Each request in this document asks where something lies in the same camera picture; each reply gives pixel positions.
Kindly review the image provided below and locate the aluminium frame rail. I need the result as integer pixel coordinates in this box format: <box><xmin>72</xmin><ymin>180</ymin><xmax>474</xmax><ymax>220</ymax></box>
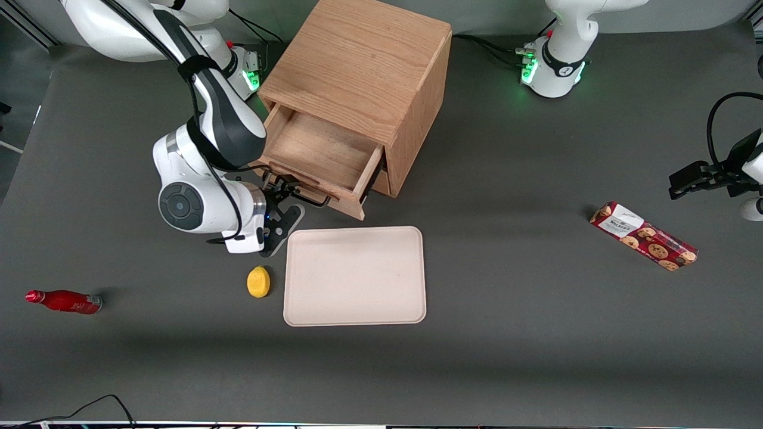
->
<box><xmin>0</xmin><ymin>5</ymin><xmax>60</xmax><ymax>49</ymax></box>

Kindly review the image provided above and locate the yellow lemon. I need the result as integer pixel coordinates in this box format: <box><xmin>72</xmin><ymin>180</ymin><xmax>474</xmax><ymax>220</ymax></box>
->
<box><xmin>247</xmin><ymin>266</ymin><xmax>271</xmax><ymax>299</ymax></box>

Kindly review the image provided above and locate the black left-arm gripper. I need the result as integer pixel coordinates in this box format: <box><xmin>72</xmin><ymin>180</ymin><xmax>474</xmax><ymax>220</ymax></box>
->
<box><xmin>669</xmin><ymin>128</ymin><xmax>763</xmax><ymax>200</ymax></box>

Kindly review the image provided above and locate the red bottle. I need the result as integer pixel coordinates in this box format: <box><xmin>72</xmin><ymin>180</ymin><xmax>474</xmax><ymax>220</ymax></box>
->
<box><xmin>25</xmin><ymin>290</ymin><xmax>103</xmax><ymax>315</ymax></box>

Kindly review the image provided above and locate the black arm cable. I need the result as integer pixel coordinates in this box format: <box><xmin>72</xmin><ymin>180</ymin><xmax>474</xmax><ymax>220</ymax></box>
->
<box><xmin>100</xmin><ymin>0</ymin><xmax>245</xmax><ymax>246</ymax></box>

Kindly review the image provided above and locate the wooden drawer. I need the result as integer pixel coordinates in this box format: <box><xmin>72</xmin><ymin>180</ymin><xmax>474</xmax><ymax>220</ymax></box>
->
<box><xmin>368</xmin><ymin>169</ymin><xmax>392</xmax><ymax>197</ymax></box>
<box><xmin>249</xmin><ymin>104</ymin><xmax>385</xmax><ymax>221</ymax></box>

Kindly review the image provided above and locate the wooden drawer cabinet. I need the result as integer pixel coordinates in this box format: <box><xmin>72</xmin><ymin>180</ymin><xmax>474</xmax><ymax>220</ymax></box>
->
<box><xmin>258</xmin><ymin>0</ymin><xmax>452</xmax><ymax>197</ymax></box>

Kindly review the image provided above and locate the black drawer handle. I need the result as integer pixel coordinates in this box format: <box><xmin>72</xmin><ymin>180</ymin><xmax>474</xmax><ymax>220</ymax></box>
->
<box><xmin>262</xmin><ymin>170</ymin><xmax>332</xmax><ymax>209</ymax></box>

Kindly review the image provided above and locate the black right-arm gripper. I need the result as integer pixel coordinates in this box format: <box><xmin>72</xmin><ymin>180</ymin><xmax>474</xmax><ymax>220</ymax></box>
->
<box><xmin>264</xmin><ymin>181</ymin><xmax>306</xmax><ymax>258</ymax></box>

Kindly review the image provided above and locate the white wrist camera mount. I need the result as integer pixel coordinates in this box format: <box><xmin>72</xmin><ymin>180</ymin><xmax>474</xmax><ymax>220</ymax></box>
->
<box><xmin>225</xmin><ymin>223</ymin><xmax>267</xmax><ymax>255</ymax></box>

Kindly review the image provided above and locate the cream rectangular tray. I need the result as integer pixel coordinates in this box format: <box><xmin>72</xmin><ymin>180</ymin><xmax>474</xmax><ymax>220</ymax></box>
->
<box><xmin>283</xmin><ymin>226</ymin><xmax>427</xmax><ymax>327</ymax></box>

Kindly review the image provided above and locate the red cookie box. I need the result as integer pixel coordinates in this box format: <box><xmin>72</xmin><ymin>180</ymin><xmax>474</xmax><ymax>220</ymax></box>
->
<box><xmin>590</xmin><ymin>201</ymin><xmax>699</xmax><ymax>272</ymax></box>

